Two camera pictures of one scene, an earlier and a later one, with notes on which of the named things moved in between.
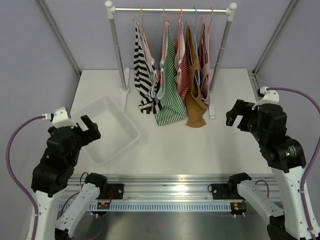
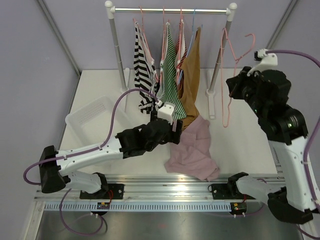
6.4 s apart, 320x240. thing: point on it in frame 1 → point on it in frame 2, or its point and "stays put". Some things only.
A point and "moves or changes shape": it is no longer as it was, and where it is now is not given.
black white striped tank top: x=146 y=79 stays put
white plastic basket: x=118 y=132 stays put
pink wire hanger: x=208 y=46 → x=237 y=59
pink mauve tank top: x=204 y=62 → x=192 y=156
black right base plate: x=228 y=191 stays put
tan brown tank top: x=196 y=109 moves or changes shape
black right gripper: x=236 y=110 → x=236 y=84
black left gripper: x=92 y=133 → x=174 y=136
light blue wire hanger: x=197 y=50 → x=192 y=31
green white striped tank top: x=171 y=106 stays put
